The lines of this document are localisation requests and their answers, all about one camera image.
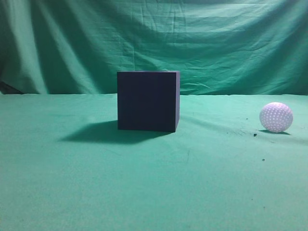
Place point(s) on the dark blue cube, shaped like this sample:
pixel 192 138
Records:
pixel 148 100

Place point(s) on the green table cloth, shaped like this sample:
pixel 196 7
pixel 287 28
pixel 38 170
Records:
pixel 65 166

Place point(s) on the green cloth backdrop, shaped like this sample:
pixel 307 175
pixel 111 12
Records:
pixel 220 47

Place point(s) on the white dimpled ball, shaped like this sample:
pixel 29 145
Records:
pixel 276 117

